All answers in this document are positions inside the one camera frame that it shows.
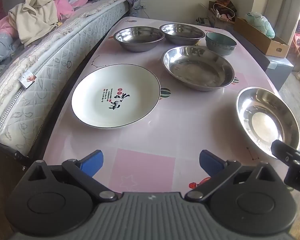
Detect teal ceramic bowl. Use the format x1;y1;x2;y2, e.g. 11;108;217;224
205;32;237;57

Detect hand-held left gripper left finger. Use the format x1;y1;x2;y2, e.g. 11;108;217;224
27;149;118;202

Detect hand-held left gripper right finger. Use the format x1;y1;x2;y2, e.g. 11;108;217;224
184;149;278;202

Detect shallow steel plate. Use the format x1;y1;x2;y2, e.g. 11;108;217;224
236;87;300;153

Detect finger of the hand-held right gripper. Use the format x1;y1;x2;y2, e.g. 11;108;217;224
270;140;300;196

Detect large deep steel plate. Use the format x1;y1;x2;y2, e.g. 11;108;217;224
161;45;236;92

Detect white ceramic plate black print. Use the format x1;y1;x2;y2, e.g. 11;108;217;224
71;64;161;130

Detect open cardboard box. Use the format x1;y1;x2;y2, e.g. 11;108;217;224
200;0;238;28

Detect small steel bowl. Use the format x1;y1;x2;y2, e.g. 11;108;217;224
113;26;165;52
159;23;206;46

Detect long flat cardboard box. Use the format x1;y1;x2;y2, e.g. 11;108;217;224
234;17;290;56

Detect green plastic bag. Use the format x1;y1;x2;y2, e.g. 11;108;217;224
245;12;275;39

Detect cream garment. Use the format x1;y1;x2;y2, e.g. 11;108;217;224
8;0;60;47

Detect grey cabinet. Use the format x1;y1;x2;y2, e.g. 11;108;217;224
236;37;294;92

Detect bed with quilted mattress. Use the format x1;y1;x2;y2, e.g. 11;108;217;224
0;0;130;155

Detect cream curtain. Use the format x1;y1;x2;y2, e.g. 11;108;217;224
251;0;300;39

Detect dark brown bag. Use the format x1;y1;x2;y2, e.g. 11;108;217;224
214;0;238;15

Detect pile of clothes and bedding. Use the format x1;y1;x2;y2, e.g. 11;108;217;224
0;0;77;67

